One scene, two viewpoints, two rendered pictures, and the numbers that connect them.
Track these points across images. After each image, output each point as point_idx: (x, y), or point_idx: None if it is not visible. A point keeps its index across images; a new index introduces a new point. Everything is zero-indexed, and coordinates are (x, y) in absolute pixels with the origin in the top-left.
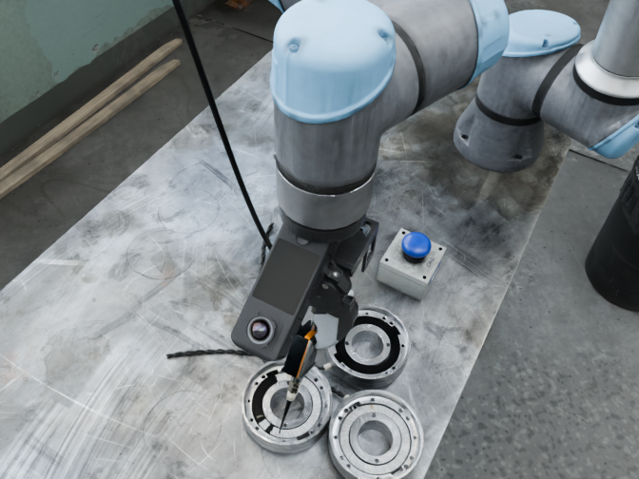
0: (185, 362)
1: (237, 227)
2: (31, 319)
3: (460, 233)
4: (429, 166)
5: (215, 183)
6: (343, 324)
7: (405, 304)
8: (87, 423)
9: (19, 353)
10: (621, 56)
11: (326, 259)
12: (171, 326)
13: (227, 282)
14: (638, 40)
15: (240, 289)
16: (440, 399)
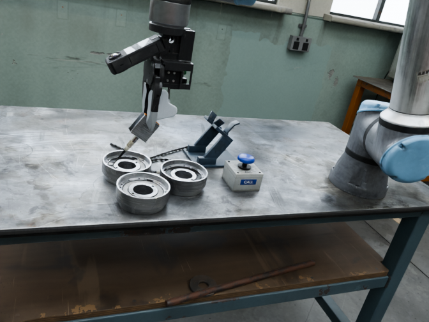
0: (113, 149)
1: (188, 139)
2: (86, 117)
3: (287, 190)
4: (304, 171)
5: (197, 129)
6: (152, 94)
7: (223, 188)
8: (62, 139)
9: (71, 120)
10: (395, 97)
11: (154, 46)
12: (124, 141)
13: (161, 145)
14: (401, 85)
15: (162, 149)
16: (193, 213)
